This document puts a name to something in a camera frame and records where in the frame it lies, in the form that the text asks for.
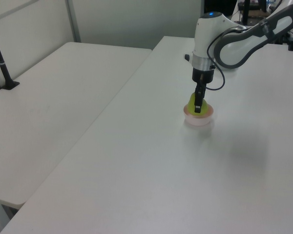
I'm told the grey metal partition post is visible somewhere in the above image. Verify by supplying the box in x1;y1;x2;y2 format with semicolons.
64;0;82;43

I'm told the green pear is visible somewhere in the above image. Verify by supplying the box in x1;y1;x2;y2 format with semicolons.
187;93;209;115

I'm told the black camera stand pole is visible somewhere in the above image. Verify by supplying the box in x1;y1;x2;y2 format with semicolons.
0;21;21;90

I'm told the white side table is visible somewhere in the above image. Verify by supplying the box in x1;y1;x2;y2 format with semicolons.
0;41;153;206

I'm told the pink plastic bowl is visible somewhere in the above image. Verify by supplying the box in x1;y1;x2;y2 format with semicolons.
183;104;214;126

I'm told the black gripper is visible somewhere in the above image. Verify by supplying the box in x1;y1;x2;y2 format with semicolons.
191;68;215;114

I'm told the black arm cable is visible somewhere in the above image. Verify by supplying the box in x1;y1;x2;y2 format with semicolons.
206;25;250;91

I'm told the black background stand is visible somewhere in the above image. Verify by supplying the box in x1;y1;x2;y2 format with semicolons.
241;0;251;25

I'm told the dark partition panel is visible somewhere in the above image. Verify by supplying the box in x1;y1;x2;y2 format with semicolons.
204;0;238;16

